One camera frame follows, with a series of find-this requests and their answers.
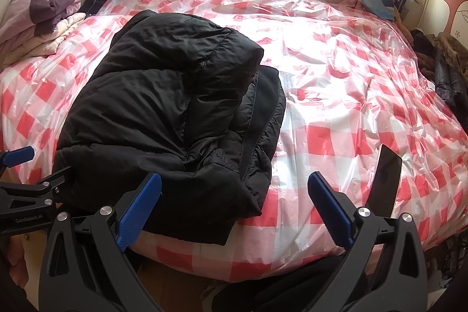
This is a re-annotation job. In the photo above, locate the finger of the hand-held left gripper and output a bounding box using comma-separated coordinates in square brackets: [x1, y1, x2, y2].
[0, 146, 36, 174]
[0, 166, 73, 212]

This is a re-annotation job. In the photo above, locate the brown clothes pile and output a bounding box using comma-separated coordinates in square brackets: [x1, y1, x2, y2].
[409, 29, 468, 71]

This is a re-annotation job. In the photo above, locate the black smartphone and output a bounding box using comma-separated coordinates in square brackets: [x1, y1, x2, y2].
[365, 144, 403, 218]

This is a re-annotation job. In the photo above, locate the red checkered plastic bed sheet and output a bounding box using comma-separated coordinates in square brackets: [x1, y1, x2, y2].
[0, 0, 468, 281]

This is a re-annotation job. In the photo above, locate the shiny black jacket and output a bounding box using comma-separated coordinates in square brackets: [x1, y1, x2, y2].
[433, 52, 468, 115]

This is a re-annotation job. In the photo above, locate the cream blanket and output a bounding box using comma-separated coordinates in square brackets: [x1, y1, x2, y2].
[22, 12, 86, 58]

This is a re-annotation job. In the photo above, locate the purple quilt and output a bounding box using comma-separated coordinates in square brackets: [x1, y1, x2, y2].
[0, 0, 86, 53]

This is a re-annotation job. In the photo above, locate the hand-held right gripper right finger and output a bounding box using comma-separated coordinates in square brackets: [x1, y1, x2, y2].
[307, 171, 431, 312]

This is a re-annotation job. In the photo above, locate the black puffer jacket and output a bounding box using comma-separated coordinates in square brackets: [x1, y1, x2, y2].
[54, 9, 286, 247]

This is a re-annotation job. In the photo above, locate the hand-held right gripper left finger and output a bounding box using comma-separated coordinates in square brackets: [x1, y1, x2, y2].
[38, 171, 163, 312]

